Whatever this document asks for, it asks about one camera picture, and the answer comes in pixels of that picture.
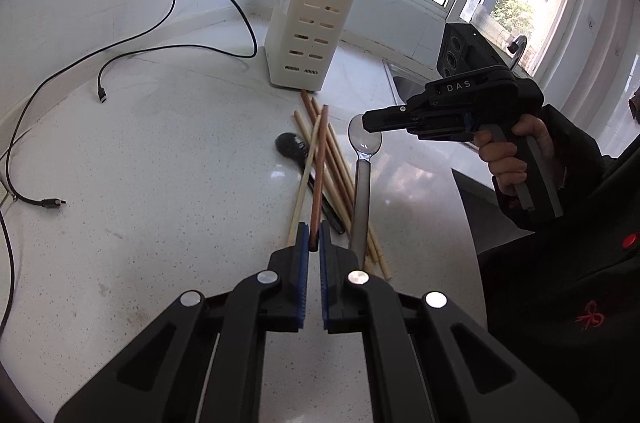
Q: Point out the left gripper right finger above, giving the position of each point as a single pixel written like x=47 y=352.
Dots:
x=340 y=314

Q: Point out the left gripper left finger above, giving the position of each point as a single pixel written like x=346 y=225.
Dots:
x=287 y=307

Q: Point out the reddish brown chopstick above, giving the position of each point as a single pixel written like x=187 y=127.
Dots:
x=320 y=160

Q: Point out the person right hand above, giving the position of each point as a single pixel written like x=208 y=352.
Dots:
x=503 y=163

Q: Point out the light wooden chopstick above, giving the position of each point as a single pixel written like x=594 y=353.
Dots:
x=340 y=186
x=300 y=197

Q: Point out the clear plastic spoon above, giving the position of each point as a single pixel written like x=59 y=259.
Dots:
x=366 y=145

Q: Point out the cream plastic utensil holder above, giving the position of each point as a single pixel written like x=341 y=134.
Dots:
x=301 y=41

